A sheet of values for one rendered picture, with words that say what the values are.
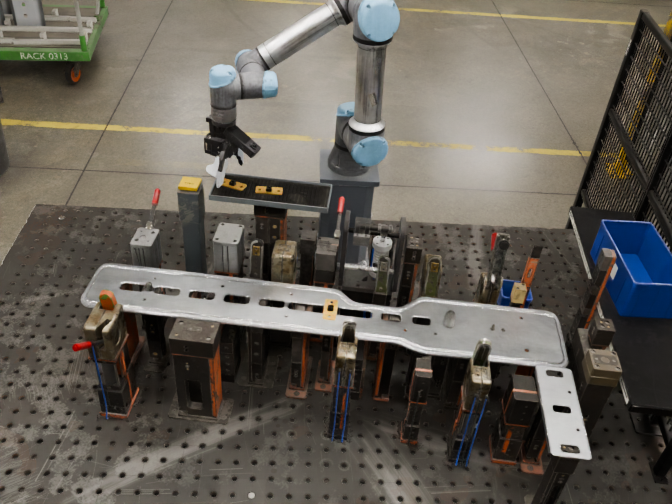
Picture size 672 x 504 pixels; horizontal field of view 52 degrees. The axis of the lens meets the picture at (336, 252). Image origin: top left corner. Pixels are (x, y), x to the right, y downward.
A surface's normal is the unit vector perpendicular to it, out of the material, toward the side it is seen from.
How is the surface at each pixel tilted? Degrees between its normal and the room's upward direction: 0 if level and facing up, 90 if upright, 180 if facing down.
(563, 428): 0
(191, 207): 90
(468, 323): 0
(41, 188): 0
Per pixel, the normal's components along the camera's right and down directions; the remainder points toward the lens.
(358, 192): 0.01, 0.62
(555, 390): 0.07, -0.78
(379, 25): 0.28, 0.50
